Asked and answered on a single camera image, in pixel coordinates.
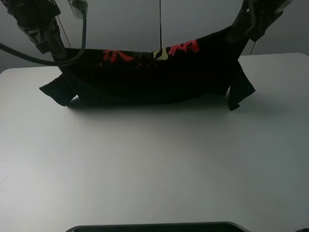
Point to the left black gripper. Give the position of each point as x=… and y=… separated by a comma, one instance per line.
x=46, y=38

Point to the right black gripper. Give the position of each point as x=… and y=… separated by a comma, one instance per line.
x=243, y=24

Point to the black printed t-shirt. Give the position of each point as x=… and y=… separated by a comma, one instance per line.
x=172, y=74

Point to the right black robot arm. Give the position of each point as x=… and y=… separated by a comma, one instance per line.
x=266, y=13

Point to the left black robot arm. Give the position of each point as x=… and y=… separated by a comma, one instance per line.
x=37, y=19

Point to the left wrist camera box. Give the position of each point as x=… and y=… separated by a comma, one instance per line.
x=79, y=8

